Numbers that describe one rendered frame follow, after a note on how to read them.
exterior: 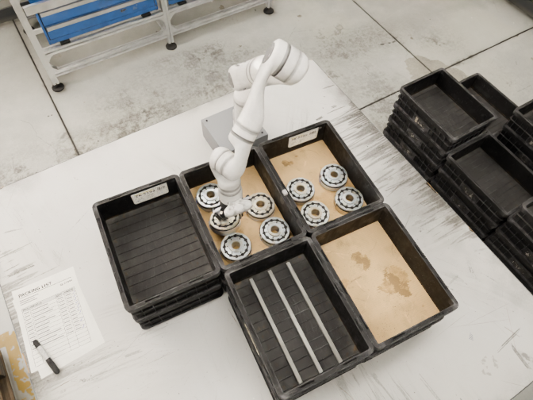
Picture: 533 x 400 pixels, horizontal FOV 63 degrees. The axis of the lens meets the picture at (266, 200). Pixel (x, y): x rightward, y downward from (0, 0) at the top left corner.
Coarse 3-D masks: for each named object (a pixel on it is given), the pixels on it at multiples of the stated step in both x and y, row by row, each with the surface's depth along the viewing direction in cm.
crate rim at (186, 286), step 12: (156, 180) 149; (168, 180) 150; (180, 180) 150; (132, 192) 147; (96, 204) 144; (96, 216) 142; (192, 216) 143; (204, 240) 138; (108, 252) 135; (216, 264) 134; (204, 276) 132; (216, 276) 134; (120, 288) 130; (180, 288) 130; (144, 300) 128; (156, 300) 128; (132, 312) 128
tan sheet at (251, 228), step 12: (252, 168) 165; (216, 180) 162; (252, 180) 162; (192, 192) 159; (252, 192) 160; (264, 192) 160; (204, 216) 154; (276, 216) 155; (240, 228) 152; (252, 228) 152; (216, 240) 149; (252, 240) 150; (252, 252) 148
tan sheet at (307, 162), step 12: (312, 144) 172; (324, 144) 172; (288, 156) 169; (300, 156) 169; (312, 156) 169; (324, 156) 169; (276, 168) 166; (288, 168) 166; (300, 168) 166; (312, 168) 166; (288, 180) 163; (312, 180) 163; (348, 180) 164; (324, 192) 161; (324, 204) 158; (336, 216) 156
